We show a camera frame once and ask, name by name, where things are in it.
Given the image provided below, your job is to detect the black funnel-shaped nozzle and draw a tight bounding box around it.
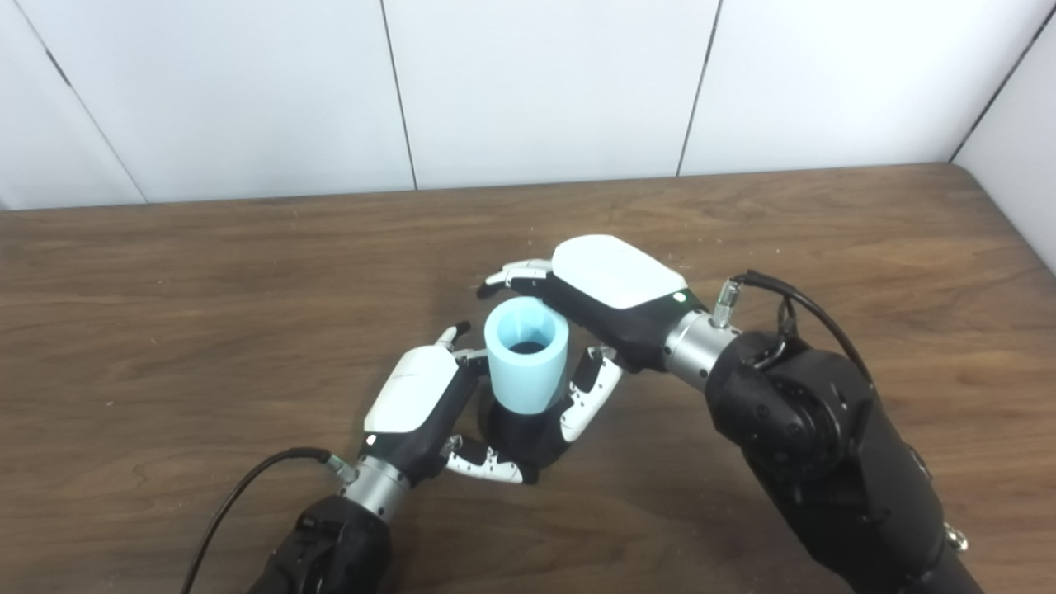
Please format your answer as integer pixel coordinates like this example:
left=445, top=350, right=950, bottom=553
left=478, top=398, right=575, bottom=484

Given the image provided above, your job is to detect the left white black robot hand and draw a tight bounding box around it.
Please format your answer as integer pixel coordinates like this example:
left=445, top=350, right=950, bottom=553
left=357, top=322, right=539, bottom=488

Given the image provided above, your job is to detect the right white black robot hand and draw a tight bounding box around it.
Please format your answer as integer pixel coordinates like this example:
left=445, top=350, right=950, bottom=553
left=476, top=234, right=712, bottom=443

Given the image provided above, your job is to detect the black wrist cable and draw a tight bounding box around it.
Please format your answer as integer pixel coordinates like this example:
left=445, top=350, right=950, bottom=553
left=713, top=270, right=875, bottom=390
left=179, top=446, right=361, bottom=594

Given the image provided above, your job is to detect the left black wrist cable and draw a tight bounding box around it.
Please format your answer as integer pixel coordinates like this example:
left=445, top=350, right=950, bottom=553
left=179, top=446, right=361, bottom=594

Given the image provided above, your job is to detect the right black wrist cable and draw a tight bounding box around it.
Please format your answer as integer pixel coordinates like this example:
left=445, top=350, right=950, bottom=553
left=713, top=270, right=875, bottom=390

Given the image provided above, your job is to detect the light-blue cylindrical hose piece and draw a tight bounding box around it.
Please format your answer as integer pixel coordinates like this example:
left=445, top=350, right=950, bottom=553
left=483, top=297, right=571, bottom=416

